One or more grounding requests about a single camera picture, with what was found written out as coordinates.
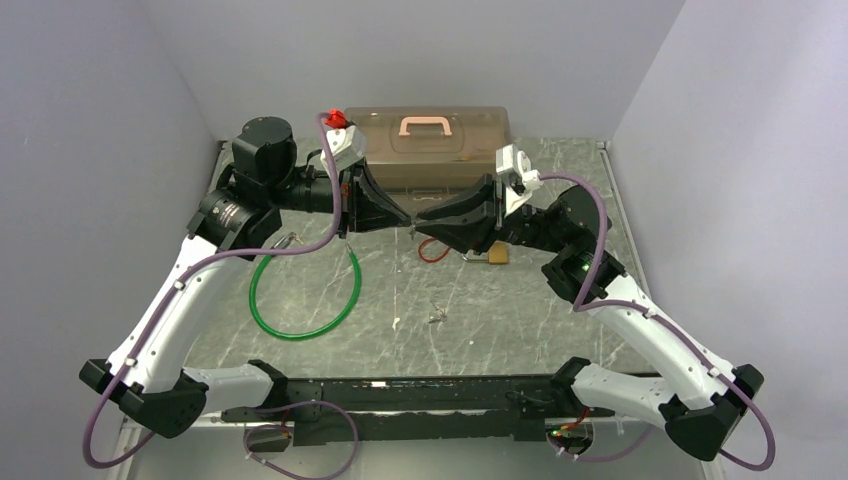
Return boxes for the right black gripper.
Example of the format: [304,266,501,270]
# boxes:
[415,174,568,255]

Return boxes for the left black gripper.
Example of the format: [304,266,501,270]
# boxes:
[268,156,411,239]

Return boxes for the red cable lock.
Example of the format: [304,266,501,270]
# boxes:
[417,238,451,264]

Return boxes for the green cable lock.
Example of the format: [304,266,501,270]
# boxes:
[246,245,364,342]

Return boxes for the small silver key pair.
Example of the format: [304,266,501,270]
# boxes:
[273,232,303,249]

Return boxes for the silver key set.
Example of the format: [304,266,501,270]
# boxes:
[427,304,448,324]

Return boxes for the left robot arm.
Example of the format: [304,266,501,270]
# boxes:
[80,112,410,438]

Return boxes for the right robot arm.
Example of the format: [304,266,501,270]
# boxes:
[414,175,764,461]

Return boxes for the brass padlock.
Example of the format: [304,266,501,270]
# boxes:
[462,242,509,265]

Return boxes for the brown translucent tool box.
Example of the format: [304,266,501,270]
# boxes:
[344,106,512,193]

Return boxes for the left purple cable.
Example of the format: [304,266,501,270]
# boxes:
[82,112,360,480]

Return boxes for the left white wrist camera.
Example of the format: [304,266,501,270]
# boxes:
[323,109,367,174]

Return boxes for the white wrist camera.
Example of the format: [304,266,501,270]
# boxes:
[323,109,367,174]
[495,144,542,216]

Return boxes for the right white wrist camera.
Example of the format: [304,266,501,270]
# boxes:
[495,144,542,216]

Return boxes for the pink tool box handle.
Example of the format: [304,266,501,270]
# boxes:
[398,116,453,137]

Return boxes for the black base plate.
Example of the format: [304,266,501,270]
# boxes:
[221,374,611,446]

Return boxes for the aluminium frame rail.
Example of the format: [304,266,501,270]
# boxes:
[112,375,612,438]

